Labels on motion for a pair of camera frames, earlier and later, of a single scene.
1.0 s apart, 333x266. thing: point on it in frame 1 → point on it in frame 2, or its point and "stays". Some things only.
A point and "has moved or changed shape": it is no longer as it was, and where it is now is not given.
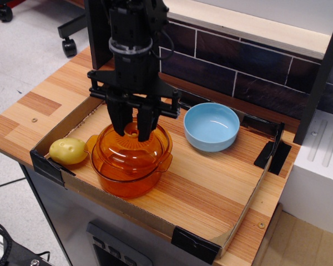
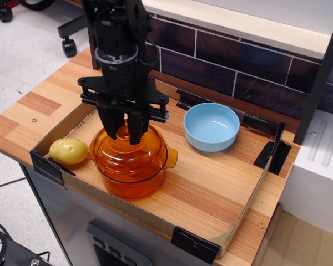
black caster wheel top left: [4, 13] stays
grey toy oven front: [110, 250] stays
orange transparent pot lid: [125, 155] has moved or changed shape
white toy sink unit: [315, 193] stays
